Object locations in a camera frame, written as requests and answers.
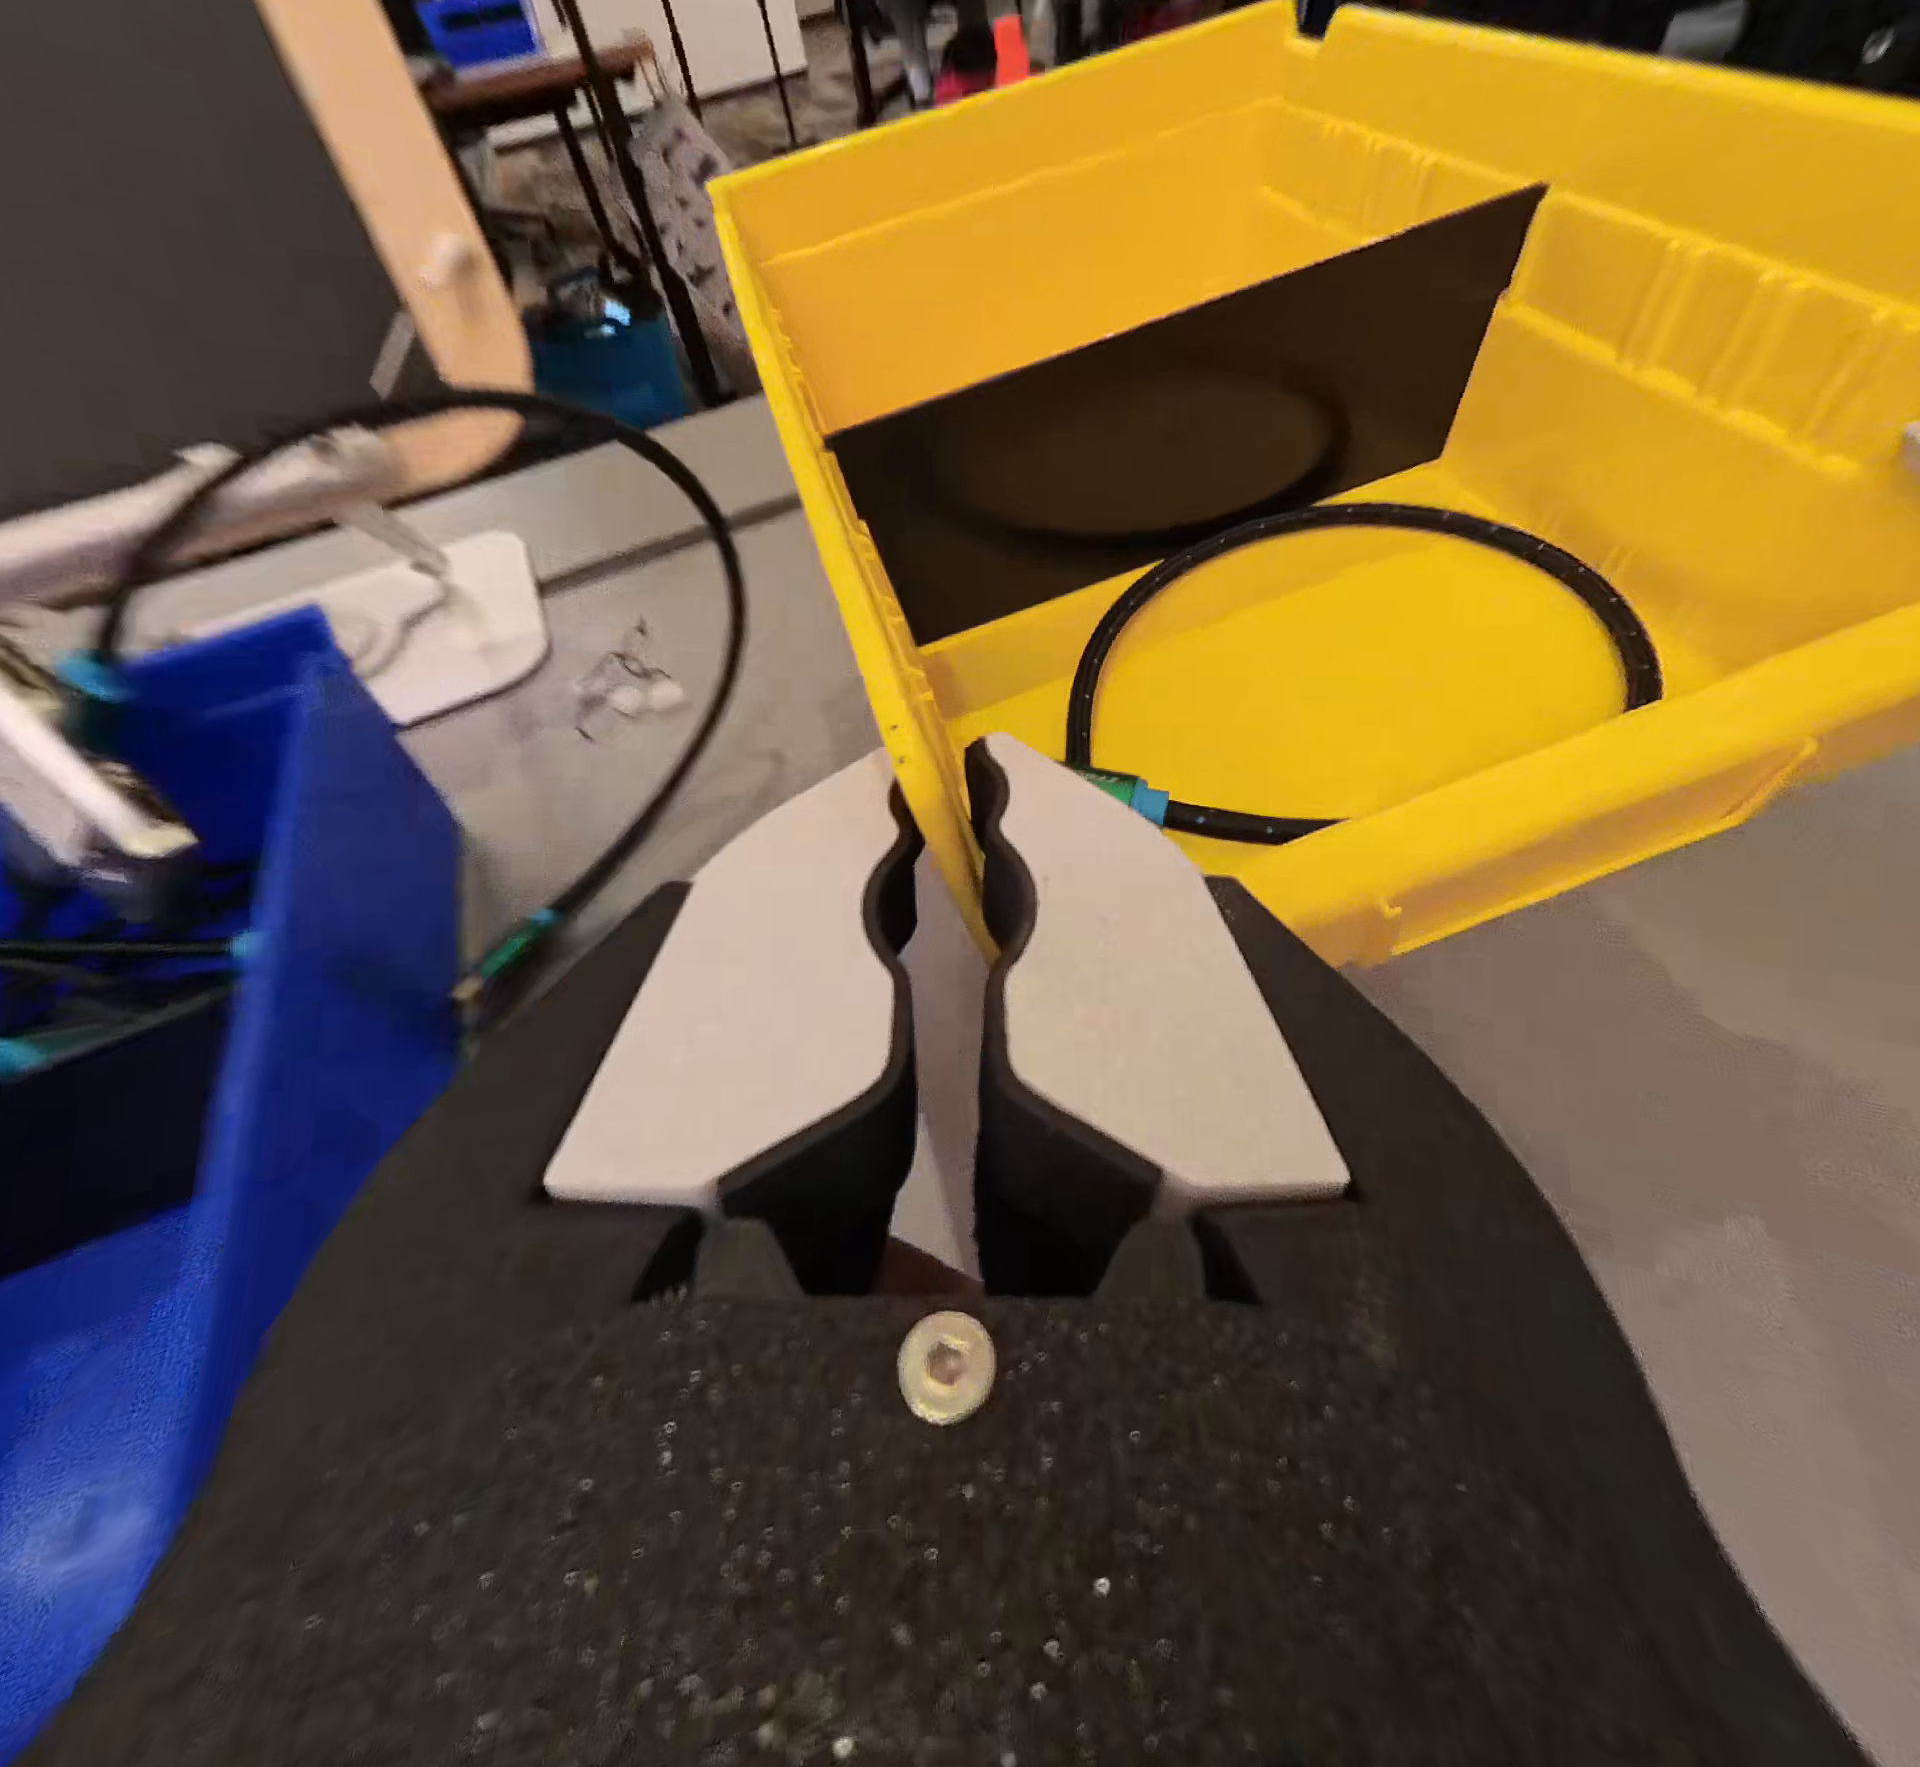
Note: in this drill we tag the grey desk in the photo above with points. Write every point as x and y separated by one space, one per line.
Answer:
1650 1122

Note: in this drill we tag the blue bag cart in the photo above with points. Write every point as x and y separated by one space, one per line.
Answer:
616 365

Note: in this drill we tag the black bin divider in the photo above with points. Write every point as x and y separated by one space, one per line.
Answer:
1199 402

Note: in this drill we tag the yellow plastic bin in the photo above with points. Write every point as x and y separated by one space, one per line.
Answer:
1350 687

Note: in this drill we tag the small white clip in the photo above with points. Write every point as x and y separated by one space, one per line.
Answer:
637 695

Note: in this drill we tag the white stand bar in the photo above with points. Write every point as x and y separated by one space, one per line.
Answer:
224 507

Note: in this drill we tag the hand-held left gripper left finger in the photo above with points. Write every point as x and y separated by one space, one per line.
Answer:
750 1017

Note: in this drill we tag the small blue bin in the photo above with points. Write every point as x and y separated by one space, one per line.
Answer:
481 28

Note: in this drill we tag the blue plastic bin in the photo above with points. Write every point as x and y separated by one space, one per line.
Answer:
345 896

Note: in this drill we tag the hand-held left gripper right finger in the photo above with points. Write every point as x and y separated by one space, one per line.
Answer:
1154 1017

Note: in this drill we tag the wooden panel frame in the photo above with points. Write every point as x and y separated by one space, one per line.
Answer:
361 148

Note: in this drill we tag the dark grey panel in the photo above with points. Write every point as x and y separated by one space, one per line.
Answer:
152 148

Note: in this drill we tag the orange traffic cone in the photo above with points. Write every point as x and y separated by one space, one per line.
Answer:
981 65

